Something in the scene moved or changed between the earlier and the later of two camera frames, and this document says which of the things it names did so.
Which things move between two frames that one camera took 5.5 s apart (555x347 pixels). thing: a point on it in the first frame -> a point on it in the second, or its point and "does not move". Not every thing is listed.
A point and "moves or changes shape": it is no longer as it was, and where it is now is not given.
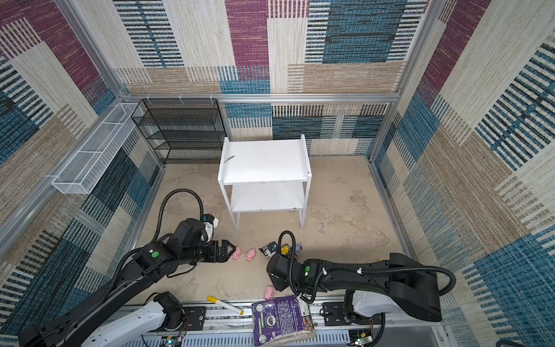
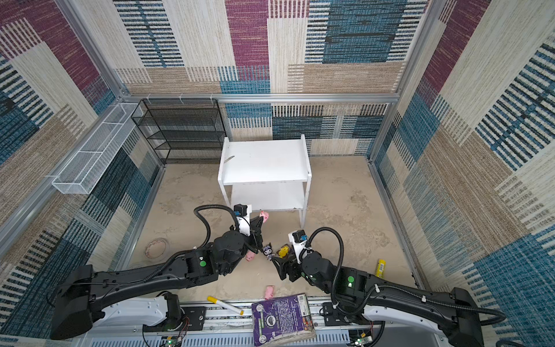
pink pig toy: (269, 292) does not move
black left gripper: (225, 256) -> (255, 233)
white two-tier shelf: (261, 176) does not move
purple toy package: (280, 320) does not move
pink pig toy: (251, 254) does not move
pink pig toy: (235, 255) moves or changes shape
